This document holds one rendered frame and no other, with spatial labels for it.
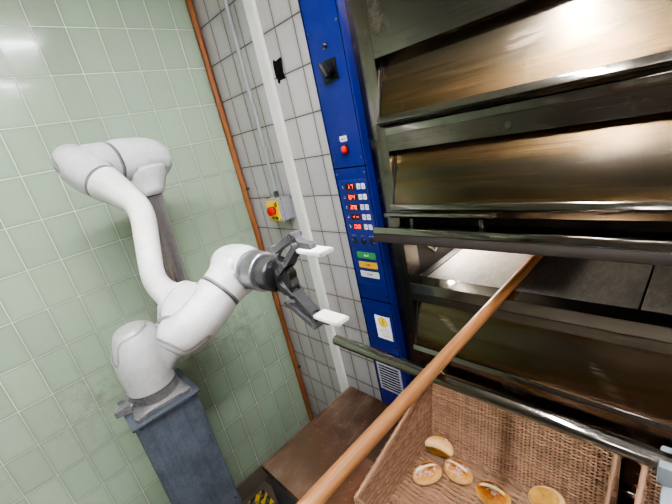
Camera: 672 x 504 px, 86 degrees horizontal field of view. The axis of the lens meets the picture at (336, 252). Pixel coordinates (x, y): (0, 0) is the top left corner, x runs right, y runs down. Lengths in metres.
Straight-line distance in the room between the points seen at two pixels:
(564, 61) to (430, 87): 0.31
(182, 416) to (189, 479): 0.24
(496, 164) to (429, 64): 0.32
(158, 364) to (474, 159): 1.14
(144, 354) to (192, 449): 0.39
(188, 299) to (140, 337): 0.50
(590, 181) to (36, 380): 1.79
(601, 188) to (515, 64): 0.33
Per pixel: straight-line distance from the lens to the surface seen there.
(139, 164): 1.25
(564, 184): 0.97
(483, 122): 1.01
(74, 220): 1.62
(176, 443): 1.46
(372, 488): 1.31
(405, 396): 0.78
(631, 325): 1.08
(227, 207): 1.81
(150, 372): 1.34
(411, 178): 1.14
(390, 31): 1.14
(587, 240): 0.85
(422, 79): 1.08
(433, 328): 1.33
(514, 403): 0.81
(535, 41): 0.98
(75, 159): 1.19
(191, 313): 0.82
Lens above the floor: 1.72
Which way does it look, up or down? 18 degrees down
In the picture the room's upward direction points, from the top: 13 degrees counter-clockwise
